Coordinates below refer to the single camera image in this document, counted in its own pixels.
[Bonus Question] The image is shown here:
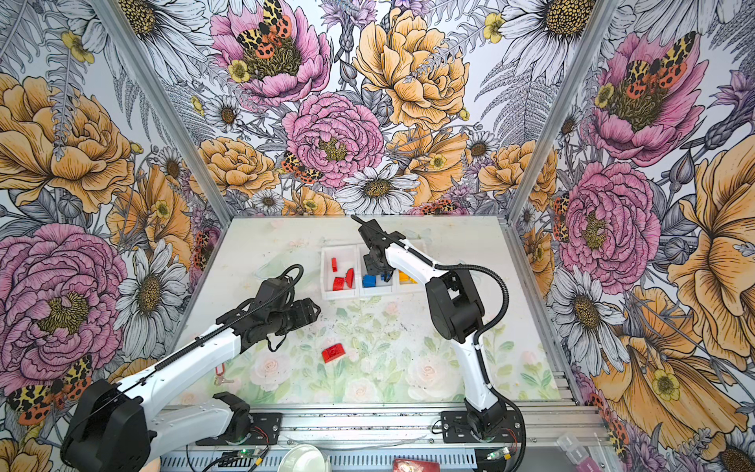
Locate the yellow lego brick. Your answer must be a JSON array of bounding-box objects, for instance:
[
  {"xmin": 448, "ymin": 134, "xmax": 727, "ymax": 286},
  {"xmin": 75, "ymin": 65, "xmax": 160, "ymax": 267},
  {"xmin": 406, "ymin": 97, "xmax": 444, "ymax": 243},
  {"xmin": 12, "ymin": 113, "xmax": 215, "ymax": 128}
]
[{"xmin": 398, "ymin": 271, "xmax": 416, "ymax": 285}]

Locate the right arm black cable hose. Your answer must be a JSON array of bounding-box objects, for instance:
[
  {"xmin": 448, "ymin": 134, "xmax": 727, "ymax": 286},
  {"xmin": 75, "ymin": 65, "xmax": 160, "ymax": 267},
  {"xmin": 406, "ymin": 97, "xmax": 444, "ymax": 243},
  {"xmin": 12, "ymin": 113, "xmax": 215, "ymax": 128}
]
[{"xmin": 350, "ymin": 213, "xmax": 527, "ymax": 472}]

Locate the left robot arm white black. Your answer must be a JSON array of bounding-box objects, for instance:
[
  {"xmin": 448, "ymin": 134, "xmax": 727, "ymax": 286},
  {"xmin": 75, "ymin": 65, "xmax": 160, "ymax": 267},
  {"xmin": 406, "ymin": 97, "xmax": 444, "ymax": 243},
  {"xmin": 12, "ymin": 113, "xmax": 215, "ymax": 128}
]
[{"xmin": 60, "ymin": 275, "xmax": 322, "ymax": 471}]

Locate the red lego brick long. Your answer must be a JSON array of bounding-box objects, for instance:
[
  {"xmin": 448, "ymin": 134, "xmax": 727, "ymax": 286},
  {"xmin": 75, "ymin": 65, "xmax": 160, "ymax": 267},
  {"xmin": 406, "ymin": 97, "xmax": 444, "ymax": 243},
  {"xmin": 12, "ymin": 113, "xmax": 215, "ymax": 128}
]
[{"xmin": 344, "ymin": 269, "xmax": 355, "ymax": 289}]

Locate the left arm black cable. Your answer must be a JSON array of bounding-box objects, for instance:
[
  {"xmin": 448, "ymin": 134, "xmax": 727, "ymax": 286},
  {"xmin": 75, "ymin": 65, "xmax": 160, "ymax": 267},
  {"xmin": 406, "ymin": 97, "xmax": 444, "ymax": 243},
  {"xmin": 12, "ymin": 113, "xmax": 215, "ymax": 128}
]
[{"xmin": 70, "ymin": 264, "xmax": 306, "ymax": 432}]

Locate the red box at bottom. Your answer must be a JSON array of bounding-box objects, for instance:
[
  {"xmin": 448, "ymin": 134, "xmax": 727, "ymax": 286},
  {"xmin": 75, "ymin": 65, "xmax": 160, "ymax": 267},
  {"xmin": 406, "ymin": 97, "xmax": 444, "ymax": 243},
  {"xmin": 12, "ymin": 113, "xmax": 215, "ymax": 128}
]
[{"xmin": 393, "ymin": 458, "xmax": 440, "ymax": 472}]

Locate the clear plastic container corner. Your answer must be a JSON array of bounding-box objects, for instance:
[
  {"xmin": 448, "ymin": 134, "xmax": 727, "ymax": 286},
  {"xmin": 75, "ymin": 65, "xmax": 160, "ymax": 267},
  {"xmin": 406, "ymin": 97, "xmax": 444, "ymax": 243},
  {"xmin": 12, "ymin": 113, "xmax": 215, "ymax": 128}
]
[{"xmin": 556, "ymin": 433, "xmax": 602, "ymax": 472}]

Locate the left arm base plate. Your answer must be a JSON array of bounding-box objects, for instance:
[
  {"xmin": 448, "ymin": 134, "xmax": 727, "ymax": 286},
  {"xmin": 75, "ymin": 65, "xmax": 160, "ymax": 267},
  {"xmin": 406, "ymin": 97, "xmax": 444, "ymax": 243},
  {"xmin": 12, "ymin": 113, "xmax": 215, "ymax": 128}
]
[{"xmin": 196, "ymin": 412, "xmax": 283, "ymax": 446}]

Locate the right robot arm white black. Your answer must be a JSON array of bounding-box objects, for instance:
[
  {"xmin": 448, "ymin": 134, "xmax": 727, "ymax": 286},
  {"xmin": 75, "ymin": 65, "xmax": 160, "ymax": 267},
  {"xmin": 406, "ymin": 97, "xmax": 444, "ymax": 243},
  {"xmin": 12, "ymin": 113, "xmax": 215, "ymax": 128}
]
[{"xmin": 352, "ymin": 216, "xmax": 509, "ymax": 441}]

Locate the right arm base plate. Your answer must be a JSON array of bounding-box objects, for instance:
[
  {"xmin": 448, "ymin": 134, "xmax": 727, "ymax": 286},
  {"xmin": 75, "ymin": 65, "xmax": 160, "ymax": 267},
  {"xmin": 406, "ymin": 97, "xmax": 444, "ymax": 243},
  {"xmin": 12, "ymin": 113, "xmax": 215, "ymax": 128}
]
[{"xmin": 440, "ymin": 410, "xmax": 526, "ymax": 444}]

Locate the white round bowl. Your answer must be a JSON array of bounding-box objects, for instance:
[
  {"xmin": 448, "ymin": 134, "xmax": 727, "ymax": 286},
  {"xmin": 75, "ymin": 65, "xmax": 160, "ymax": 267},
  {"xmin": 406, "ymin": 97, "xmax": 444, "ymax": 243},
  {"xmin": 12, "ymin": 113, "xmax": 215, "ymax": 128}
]
[{"xmin": 277, "ymin": 444, "xmax": 332, "ymax": 472}]

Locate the white three-compartment container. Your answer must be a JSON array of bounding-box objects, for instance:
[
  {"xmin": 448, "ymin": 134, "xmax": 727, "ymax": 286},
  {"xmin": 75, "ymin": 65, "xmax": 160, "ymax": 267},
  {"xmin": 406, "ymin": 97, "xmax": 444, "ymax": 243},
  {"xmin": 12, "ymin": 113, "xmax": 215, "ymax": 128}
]
[{"xmin": 319, "ymin": 238, "xmax": 429, "ymax": 302}]

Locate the aluminium frame rail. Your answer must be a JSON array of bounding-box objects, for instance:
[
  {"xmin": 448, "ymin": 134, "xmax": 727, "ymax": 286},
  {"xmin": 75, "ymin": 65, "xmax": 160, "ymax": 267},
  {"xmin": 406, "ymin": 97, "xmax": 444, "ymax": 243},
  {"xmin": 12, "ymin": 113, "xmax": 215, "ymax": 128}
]
[{"xmin": 138, "ymin": 399, "xmax": 611, "ymax": 454}]

